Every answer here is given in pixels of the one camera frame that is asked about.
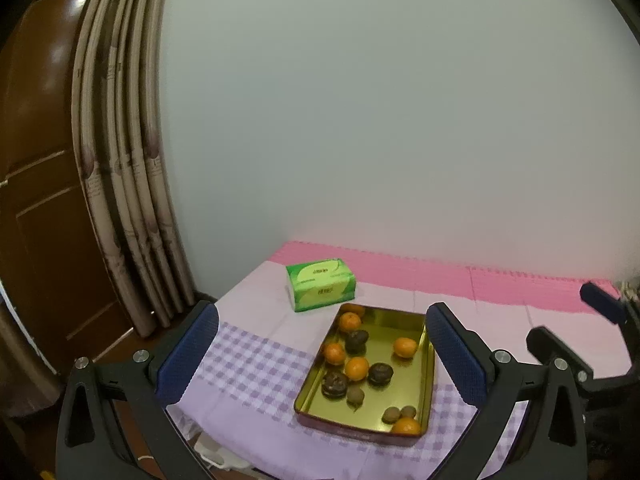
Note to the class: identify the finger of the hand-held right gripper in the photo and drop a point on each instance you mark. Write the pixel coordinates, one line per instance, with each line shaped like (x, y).
(542, 342)
(602, 302)

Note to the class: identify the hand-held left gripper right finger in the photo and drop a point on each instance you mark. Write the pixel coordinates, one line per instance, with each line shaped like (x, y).
(457, 355)

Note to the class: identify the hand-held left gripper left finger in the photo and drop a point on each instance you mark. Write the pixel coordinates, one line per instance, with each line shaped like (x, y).
(187, 355)

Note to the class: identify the orange mandarin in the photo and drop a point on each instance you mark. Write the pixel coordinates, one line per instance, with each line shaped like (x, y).
(406, 426)
(350, 321)
(404, 347)
(357, 367)
(334, 353)

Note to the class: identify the small brown longan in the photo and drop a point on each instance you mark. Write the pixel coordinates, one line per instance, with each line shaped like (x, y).
(390, 415)
(408, 411)
(355, 395)

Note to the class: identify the golden rectangular tin tray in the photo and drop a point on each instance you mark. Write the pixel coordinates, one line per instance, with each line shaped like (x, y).
(387, 327)

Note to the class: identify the dark round passion fruit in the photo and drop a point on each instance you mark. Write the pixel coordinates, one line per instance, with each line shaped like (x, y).
(380, 374)

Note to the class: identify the dark elongated passion fruit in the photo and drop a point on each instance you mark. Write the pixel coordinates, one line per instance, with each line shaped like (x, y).
(357, 341)

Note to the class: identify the dark wrinkled passion fruit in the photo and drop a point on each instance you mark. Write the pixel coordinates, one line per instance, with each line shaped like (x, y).
(334, 385)

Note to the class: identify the pink foam mat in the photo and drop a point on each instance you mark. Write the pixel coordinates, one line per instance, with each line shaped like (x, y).
(425, 275)

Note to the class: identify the white plastic object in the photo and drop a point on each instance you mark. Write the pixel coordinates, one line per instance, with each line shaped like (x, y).
(215, 455)

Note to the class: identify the green tissue pack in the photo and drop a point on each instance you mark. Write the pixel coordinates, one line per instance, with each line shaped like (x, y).
(322, 285)

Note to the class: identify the beige patterned curtain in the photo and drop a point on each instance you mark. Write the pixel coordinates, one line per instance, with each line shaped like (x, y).
(115, 160)

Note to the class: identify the brown wooden door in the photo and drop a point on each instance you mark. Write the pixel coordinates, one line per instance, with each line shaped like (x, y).
(40, 160)

